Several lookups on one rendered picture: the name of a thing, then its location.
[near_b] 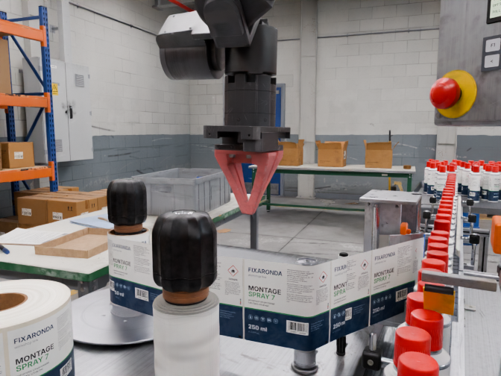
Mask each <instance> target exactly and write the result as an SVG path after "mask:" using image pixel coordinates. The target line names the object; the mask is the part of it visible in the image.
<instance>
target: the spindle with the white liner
mask: <svg viewBox="0 0 501 376"><path fill-rule="evenodd" d="M151 244H152V269H153V279H154V282H155V284H156V285H157V286H161V287H162V288H163V293H162V294H160V295H158V296H157V297H156V298H155V299H154V302H153V315H154V371H155V376H220V375H219V366H220V352H219V298H218V296H217V295H216V294H215V293H213V292H210V291H209V286H211V285H212V284H213V283H214V282H215V280H216V278H217V275H218V271H217V269H218V264H217V230H216V227H215V224H214V222H213V220H212V218H211V217H210V215H209V214H208V213H207V212H205V211H202V210H171V211H168V212H165V213H163V214H160V215H159V216H158V217H157V219H156V221H155V223H154V226H153V228H152V232H151Z"/></svg>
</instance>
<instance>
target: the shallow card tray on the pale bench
mask: <svg viewBox="0 0 501 376"><path fill-rule="evenodd" d="M110 230H112V229H108V228H84V229H82V230H79V231H75V232H73V233H70V234H67V235H65V236H62V237H59V238H56V239H53V240H50V241H48V242H44V243H42V244H39V245H35V246H34V250H35V254H37V255H46V256H55V257H73V258H83V259H89V258H91V257H93V256H95V255H97V254H100V253H102V252H104V251H106V250H108V243H107V232H108V231H110Z"/></svg>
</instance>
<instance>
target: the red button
mask: <svg viewBox="0 0 501 376"><path fill-rule="evenodd" d="M461 94H462V91H461V88H460V86H459V84H458V83H457V81H455V80H454V79H452V78H440V79H438V80H437V81H436V82H435V83H434V84H433V85H432V87H431V90H430V93H429V98H430V101H431V103H432V105H433V106H434V107H436V108H438V109H449V108H451V107H452V106H454V105H455V104H456V102H457V101H459V99H460V98H461Z"/></svg>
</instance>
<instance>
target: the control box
mask: <svg viewBox="0 0 501 376"><path fill-rule="evenodd" d="M487 9H488V0H441V12H440V26H439V40H438V65H437V78H436V80H438V79H440V78H452V79H454V80H455V81H457V83H458V84H459V86H460V88H461V91H462V94H461V98H460V99H459V101H457V102H456V104H455V105H454V106H452V107H451V108H449V109H438V108H436V107H435V118H434V123H435V125H437V126H447V127H501V69H499V70H493V71H487V72H481V66H482V45H483V38H484V37H491V36H495V35H499V34H501V22H495V23H491V24H486V19H487Z"/></svg>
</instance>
